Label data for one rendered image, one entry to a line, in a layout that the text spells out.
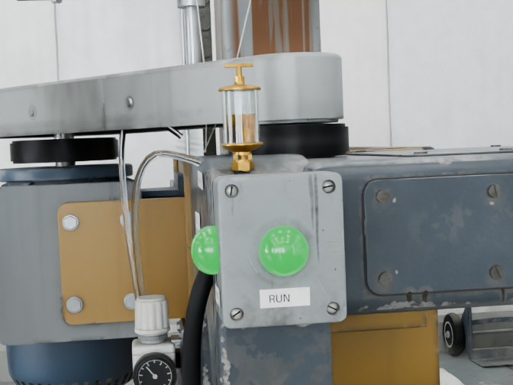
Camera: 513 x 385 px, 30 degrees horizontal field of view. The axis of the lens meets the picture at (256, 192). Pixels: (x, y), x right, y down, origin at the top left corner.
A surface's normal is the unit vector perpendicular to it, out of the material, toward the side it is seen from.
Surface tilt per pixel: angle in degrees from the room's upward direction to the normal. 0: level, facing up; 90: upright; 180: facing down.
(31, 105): 90
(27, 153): 90
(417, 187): 90
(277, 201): 90
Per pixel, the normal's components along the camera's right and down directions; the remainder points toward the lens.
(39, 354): -0.35, 0.08
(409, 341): 0.13, 0.04
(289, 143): -0.12, 0.06
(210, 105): -0.69, 0.07
